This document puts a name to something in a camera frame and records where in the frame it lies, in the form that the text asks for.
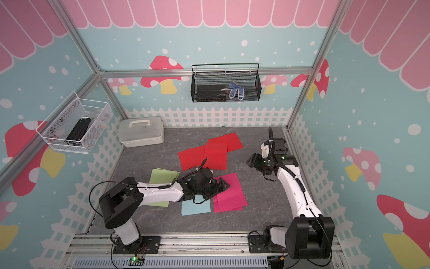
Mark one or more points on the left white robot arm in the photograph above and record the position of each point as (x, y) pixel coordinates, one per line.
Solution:
(119, 203)

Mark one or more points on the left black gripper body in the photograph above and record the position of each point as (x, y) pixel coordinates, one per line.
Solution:
(212, 189)

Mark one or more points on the black box in mesh basket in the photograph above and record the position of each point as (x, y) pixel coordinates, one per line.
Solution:
(209, 93)

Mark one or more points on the white plastic storage box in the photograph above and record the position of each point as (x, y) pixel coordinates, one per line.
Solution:
(141, 132)

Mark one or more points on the blue paper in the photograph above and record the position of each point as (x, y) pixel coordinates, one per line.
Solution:
(191, 208)

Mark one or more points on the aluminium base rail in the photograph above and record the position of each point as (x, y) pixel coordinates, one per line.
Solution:
(236, 250)

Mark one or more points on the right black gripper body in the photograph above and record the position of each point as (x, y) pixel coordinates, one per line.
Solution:
(262, 164)

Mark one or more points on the magenta paper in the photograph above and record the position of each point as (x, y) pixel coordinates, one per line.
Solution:
(233, 180)
(229, 200)

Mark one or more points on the red paper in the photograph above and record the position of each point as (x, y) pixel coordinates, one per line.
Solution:
(231, 140)
(191, 158)

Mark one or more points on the white wire wall basket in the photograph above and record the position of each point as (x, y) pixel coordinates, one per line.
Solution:
(58, 125)

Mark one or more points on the black mesh wall basket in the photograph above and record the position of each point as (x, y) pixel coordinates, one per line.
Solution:
(245, 74)

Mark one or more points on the black block in wire basket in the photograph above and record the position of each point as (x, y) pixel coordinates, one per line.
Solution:
(78, 132)

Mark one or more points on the large green paper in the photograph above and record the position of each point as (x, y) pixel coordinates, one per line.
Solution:
(162, 176)

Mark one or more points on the blue white item in basket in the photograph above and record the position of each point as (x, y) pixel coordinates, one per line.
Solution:
(233, 91)

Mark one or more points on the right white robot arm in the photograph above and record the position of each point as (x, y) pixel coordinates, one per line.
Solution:
(310, 234)

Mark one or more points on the green lit circuit board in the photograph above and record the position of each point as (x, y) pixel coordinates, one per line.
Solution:
(136, 261)

